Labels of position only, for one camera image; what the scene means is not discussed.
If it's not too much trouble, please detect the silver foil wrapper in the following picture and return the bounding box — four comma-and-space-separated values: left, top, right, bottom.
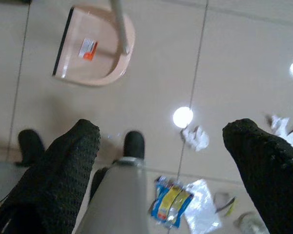
184, 179, 222, 234

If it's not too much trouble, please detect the blue yellow snack wrapper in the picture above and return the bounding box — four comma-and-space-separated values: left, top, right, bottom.
150, 175, 195, 229

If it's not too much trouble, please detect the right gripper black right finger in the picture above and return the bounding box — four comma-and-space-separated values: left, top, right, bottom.
221, 118, 293, 234

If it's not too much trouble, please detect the crumpled white paper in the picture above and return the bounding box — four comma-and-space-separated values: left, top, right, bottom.
180, 125, 210, 152

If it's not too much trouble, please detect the crumpled grey wrapper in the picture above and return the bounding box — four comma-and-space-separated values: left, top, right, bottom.
234, 211, 269, 234

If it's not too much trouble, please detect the torn white paper scrap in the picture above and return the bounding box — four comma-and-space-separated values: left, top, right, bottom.
265, 113, 293, 147

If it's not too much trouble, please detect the grey yellow-green wrapper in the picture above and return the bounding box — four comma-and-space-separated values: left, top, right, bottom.
213, 192, 239, 217

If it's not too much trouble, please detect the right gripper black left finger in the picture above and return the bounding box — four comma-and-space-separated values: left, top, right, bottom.
0, 118, 101, 234

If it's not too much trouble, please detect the pink dustpan with white handle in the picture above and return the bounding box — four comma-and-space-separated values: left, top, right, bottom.
52, 0, 136, 87

